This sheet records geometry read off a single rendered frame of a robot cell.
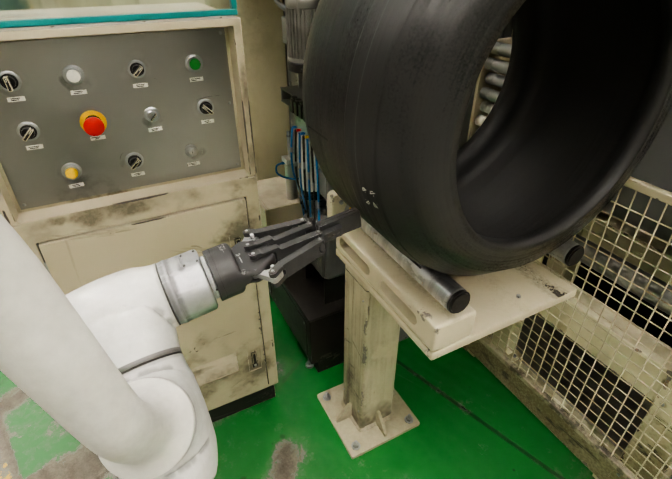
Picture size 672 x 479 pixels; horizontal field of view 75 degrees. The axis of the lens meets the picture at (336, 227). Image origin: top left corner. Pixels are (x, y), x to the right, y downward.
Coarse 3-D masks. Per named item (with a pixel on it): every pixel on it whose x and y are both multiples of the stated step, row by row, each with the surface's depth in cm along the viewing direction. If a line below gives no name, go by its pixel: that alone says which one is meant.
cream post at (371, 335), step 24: (360, 288) 119; (360, 312) 123; (384, 312) 124; (360, 336) 128; (384, 336) 129; (360, 360) 132; (384, 360) 135; (360, 384) 137; (384, 384) 142; (360, 408) 143; (384, 408) 149
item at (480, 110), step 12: (504, 48) 107; (492, 60) 111; (504, 60) 116; (480, 72) 114; (492, 72) 114; (504, 72) 108; (480, 84) 116; (492, 84) 114; (480, 96) 117; (492, 96) 113; (480, 108) 119; (480, 120) 119; (468, 132) 123
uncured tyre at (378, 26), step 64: (320, 0) 63; (384, 0) 50; (448, 0) 46; (512, 0) 47; (576, 0) 82; (640, 0) 72; (320, 64) 61; (384, 64) 49; (448, 64) 47; (512, 64) 92; (576, 64) 88; (640, 64) 77; (320, 128) 65; (384, 128) 52; (448, 128) 51; (512, 128) 98; (576, 128) 89; (640, 128) 72; (384, 192) 57; (448, 192) 56; (512, 192) 93; (576, 192) 85; (448, 256) 64; (512, 256) 71
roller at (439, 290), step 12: (360, 216) 92; (372, 228) 88; (384, 240) 85; (396, 252) 82; (408, 264) 79; (420, 264) 77; (420, 276) 76; (432, 276) 74; (444, 276) 74; (432, 288) 74; (444, 288) 72; (456, 288) 71; (444, 300) 71; (456, 300) 70; (468, 300) 72; (456, 312) 72
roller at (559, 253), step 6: (570, 240) 83; (564, 246) 82; (570, 246) 82; (576, 246) 81; (552, 252) 84; (558, 252) 83; (564, 252) 82; (570, 252) 81; (576, 252) 81; (582, 252) 82; (558, 258) 84; (564, 258) 82; (570, 258) 81; (576, 258) 82; (570, 264) 82
